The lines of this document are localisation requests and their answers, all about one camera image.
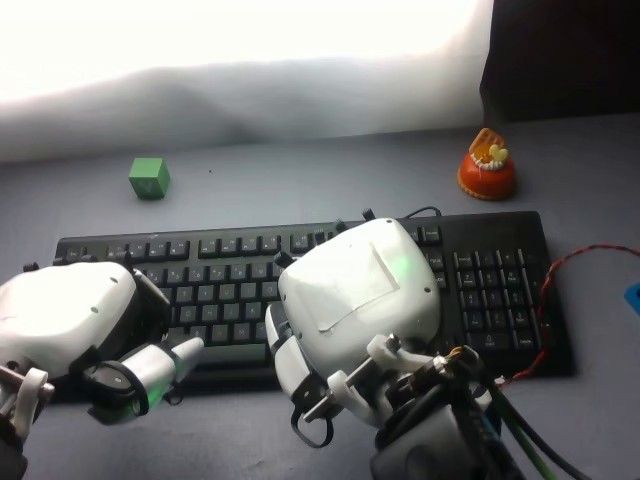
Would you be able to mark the grey table cloth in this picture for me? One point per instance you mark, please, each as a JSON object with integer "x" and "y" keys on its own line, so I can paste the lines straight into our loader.
{"x": 320, "y": 180}

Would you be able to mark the black computer keyboard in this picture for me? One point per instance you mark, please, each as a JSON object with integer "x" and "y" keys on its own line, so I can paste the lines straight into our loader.
{"x": 500, "y": 300}

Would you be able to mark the green toy cube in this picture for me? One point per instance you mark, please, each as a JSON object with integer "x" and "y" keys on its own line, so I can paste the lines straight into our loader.
{"x": 147, "y": 180}

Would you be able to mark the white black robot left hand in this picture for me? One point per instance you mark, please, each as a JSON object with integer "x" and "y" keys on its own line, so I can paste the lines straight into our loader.
{"x": 65, "y": 320}

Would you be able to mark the large black box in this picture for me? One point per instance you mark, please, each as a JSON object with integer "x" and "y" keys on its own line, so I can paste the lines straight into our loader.
{"x": 560, "y": 60}

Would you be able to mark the white backdrop sheet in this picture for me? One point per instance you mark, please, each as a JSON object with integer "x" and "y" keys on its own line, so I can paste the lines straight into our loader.
{"x": 250, "y": 100}

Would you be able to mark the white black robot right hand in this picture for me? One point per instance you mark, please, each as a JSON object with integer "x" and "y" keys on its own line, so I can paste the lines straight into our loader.
{"x": 350, "y": 290}

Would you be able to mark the blue plastic object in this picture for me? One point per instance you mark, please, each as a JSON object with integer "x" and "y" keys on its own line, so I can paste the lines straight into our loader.
{"x": 635, "y": 297}

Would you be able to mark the orange toy cake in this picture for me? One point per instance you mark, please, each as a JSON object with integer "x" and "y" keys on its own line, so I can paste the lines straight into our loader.
{"x": 487, "y": 180}

